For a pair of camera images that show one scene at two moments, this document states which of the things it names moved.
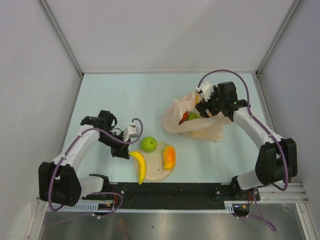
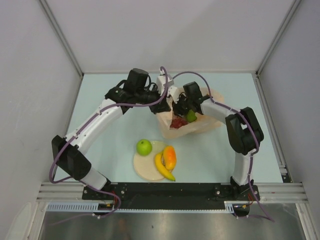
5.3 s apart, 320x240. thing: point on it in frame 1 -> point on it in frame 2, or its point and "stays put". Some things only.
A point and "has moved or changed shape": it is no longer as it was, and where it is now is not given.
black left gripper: x=120 y=151 -> x=163 y=107
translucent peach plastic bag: x=210 y=127 has moved or changed shape
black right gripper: x=203 y=105 -> x=177 y=107
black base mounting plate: x=173 y=192 stays put
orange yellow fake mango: x=169 y=154 stays put
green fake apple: x=148 y=144 has moved or changed shape
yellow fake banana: x=141 y=162 -> x=159 y=164
